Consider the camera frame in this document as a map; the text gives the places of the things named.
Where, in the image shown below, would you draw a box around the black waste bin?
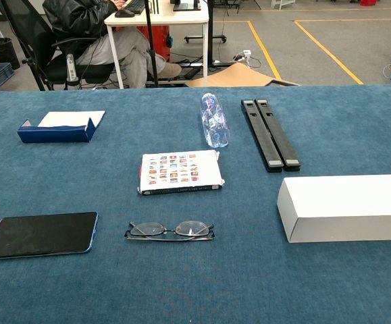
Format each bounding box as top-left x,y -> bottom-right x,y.
0,37 -> 21,71

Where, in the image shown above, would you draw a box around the white book with picture grid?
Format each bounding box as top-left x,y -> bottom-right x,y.
136,150 -> 225,196

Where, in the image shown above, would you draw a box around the black folding laptop stand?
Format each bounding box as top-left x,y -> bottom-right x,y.
240,98 -> 302,173

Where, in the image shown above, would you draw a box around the black keyboard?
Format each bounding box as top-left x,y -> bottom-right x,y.
122,0 -> 147,15

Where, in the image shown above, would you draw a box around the black mesh office chair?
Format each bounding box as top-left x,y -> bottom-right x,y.
0,0 -> 115,91

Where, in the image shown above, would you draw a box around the blue and white open box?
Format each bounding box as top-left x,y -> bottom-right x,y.
16,110 -> 106,144

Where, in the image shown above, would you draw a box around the seated person in black jacket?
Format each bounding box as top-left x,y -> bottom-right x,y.
42,0 -> 183,89

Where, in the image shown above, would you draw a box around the red cabinet under desk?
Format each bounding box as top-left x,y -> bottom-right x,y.
115,25 -> 172,63

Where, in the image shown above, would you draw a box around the blue carpet table cover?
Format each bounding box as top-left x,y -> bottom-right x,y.
0,84 -> 391,324

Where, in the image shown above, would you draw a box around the blue plastic crate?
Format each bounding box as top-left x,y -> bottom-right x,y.
0,62 -> 16,92

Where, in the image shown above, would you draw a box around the white desk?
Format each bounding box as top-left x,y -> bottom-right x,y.
103,0 -> 210,90

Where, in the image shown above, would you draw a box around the brown cardboard sheet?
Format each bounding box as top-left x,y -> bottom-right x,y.
184,62 -> 301,88

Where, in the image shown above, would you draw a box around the black tripod pole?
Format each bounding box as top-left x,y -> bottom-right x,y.
144,0 -> 159,87

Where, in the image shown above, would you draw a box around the clear plastic water bottle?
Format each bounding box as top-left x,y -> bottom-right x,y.
200,92 -> 232,149

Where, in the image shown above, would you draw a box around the black framed eyeglasses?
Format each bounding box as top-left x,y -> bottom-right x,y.
124,220 -> 215,242

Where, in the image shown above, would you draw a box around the white power strip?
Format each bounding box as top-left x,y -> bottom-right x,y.
232,49 -> 253,62

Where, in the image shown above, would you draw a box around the black rolling stand base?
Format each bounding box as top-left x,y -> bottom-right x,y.
184,0 -> 228,44

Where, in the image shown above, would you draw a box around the long white cardboard box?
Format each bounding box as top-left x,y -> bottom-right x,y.
276,173 -> 391,244

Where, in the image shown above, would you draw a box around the black tablet blue case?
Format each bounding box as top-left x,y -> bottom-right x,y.
0,211 -> 99,261

